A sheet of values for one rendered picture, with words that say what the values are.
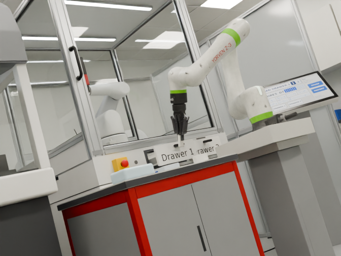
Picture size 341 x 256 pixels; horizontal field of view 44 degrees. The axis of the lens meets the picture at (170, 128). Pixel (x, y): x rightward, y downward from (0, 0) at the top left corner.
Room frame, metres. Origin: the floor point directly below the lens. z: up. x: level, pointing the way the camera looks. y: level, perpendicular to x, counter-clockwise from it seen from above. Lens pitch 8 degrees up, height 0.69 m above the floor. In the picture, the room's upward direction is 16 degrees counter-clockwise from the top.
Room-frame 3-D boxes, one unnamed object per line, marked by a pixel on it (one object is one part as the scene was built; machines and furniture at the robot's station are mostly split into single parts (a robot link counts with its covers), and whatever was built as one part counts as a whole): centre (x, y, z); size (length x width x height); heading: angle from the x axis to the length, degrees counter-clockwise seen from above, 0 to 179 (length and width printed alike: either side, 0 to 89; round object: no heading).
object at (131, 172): (1.62, 0.19, 0.78); 0.15 x 0.10 x 0.04; 137
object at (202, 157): (1.96, -0.09, 0.78); 0.07 x 0.07 x 0.04
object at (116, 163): (2.18, 0.30, 0.88); 0.07 x 0.05 x 0.07; 132
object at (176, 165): (2.07, 0.08, 0.78); 0.12 x 0.08 x 0.04; 31
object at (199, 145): (2.63, -0.17, 0.87); 0.29 x 0.02 x 0.11; 132
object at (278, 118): (2.20, -0.52, 0.87); 0.26 x 0.15 x 0.06; 48
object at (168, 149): (2.35, 0.01, 0.87); 0.29 x 0.02 x 0.11; 132
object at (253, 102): (2.26, -0.47, 0.99); 0.16 x 0.13 x 0.19; 24
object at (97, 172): (2.80, 0.36, 0.87); 1.02 x 0.95 x 0.14; 132
